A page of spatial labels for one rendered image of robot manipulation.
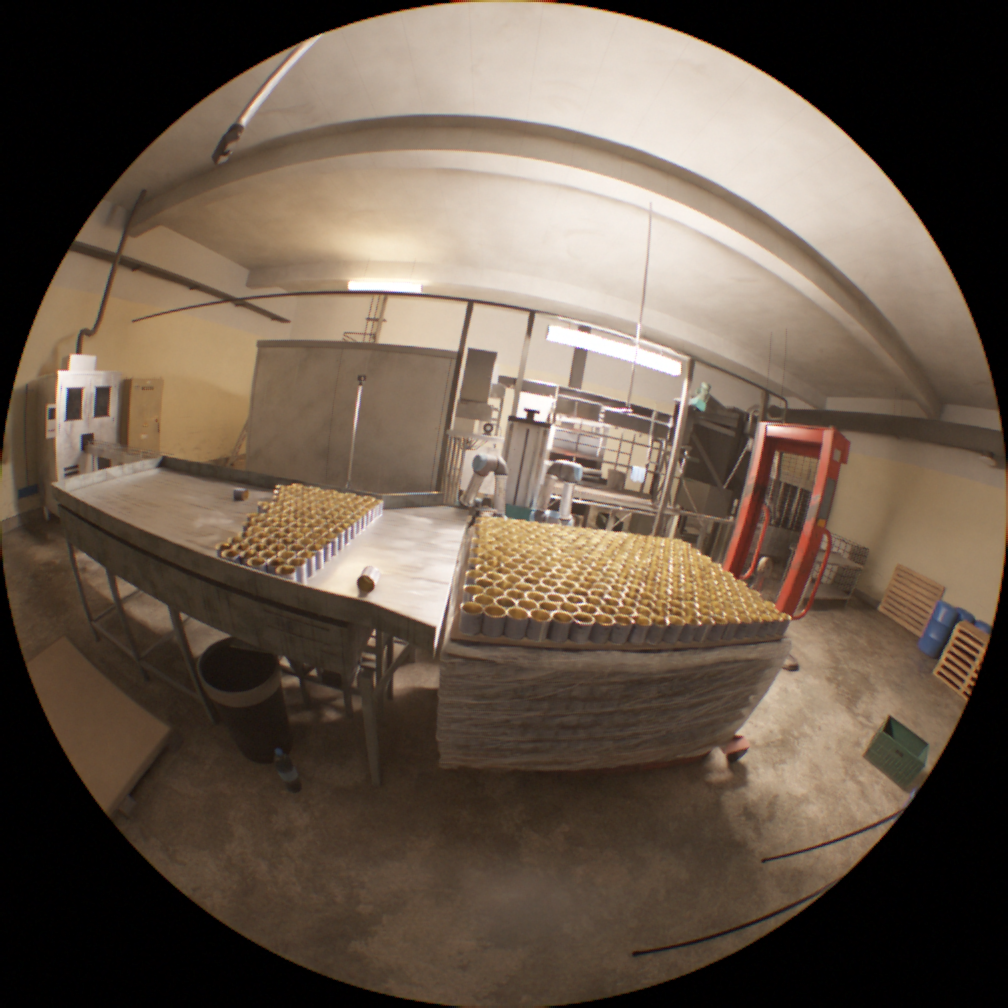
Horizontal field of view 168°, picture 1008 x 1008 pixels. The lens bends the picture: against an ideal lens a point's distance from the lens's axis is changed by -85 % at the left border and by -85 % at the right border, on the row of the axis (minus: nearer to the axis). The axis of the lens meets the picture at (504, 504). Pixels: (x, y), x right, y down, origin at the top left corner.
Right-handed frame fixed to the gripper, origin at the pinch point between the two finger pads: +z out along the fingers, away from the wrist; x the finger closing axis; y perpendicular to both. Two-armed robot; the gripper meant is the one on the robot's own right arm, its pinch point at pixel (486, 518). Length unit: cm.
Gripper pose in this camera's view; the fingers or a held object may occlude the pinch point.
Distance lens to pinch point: 203.2
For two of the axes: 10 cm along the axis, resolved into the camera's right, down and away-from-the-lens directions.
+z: 1.0, 2.4, -9.6
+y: -1.4, 9.6, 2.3
